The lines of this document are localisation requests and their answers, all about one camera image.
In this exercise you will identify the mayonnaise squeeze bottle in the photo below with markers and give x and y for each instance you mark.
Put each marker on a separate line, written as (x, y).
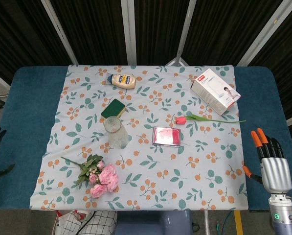
(124, 80)

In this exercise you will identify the red tulip with stem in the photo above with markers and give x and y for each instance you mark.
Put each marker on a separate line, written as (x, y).
(182, 120)

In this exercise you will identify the clear glass cup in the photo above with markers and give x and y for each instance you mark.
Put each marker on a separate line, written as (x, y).
(116, 134)

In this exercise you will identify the pink flower bouquet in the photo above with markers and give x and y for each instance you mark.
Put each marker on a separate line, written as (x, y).
(106, 177)

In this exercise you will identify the blue table cover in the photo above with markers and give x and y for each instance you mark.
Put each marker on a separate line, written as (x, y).
(26, 122)

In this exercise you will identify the grid pattern bag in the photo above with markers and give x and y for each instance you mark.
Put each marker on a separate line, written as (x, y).
(99, 224)

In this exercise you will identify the white red plastic bag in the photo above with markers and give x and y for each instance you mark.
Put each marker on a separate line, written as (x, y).
(67, 222)

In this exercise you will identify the green yellow sponge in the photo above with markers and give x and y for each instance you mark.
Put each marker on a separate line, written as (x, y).
(112, 109)

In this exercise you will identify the red flat case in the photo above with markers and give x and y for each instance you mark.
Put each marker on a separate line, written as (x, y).
(166, 136)

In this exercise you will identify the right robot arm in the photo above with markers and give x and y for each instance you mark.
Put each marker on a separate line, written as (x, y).
(282, 215)

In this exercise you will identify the white frame post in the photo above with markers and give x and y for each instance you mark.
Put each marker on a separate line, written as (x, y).
(265, 34)
(60, 34)
(129, 31)
(185, 29)

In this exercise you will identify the blue grey stool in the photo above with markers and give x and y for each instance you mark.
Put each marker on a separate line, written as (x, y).
(153, 222)

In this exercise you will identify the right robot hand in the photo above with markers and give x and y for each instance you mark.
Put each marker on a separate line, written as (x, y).
(275, 173)

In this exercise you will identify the floral print tablecloth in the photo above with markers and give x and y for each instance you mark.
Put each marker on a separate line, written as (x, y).
(160, 156)

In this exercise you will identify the white carton box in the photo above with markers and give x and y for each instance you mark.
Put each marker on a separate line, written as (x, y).
(213, 91)

